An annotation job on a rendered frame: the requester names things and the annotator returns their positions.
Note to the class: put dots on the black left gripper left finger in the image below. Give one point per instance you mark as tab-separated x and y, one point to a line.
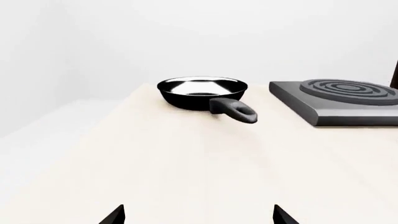
116	217

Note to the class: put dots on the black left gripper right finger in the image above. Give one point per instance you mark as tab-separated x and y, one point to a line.
282	217

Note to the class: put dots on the dark grey electric stove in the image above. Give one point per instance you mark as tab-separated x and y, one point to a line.
342	102

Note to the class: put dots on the black frying pan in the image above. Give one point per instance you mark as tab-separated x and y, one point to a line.
202	93

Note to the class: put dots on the dark brown upright object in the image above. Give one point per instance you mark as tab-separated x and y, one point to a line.
395	74

